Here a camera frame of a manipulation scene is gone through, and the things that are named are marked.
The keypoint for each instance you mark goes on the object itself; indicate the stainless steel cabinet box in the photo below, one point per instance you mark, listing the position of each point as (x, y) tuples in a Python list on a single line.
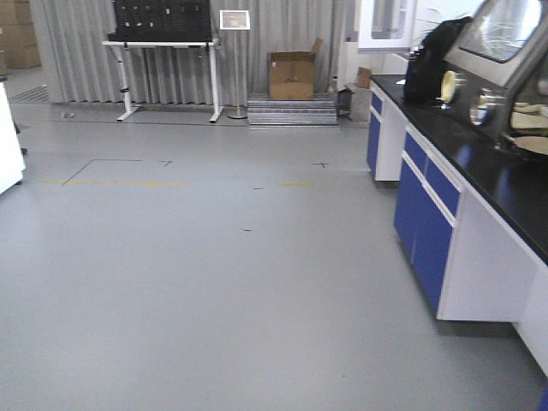
[(354, 102)]

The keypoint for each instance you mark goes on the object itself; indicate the blue white lab bench cabinet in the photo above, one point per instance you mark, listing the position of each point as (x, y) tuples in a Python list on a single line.
[(472, 219)]

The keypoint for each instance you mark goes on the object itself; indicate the white cabinet with window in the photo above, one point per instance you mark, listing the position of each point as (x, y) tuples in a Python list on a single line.
[(386, 26)]

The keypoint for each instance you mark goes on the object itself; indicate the metal floor grating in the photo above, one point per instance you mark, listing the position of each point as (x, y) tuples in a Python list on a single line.
[(319, 111)]

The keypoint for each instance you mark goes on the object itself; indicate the large cardboard box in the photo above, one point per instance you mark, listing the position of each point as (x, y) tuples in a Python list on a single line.
[(292, 73)]

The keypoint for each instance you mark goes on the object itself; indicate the small cardboard box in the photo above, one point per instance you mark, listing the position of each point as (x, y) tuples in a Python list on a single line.
[(363, 77)]

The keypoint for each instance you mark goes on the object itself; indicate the white height-adjustable desk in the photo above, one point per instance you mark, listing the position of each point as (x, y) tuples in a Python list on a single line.
[(120, 50)]

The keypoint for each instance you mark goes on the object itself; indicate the sign stand with pole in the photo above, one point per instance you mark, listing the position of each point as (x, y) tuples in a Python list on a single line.
[(235, 20)]

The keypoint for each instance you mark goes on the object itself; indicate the black bag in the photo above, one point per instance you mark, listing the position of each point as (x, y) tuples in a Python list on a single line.
[(426, 66)]

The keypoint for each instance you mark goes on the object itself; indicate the black pegboard rack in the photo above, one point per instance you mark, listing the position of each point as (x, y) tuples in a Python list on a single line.
[(162, 21)]

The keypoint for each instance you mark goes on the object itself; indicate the grey curtain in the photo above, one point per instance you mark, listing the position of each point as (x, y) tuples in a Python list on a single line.
[(78, 67)]

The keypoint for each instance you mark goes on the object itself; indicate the white unit at left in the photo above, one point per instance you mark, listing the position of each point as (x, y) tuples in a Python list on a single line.
[(12, 160)]

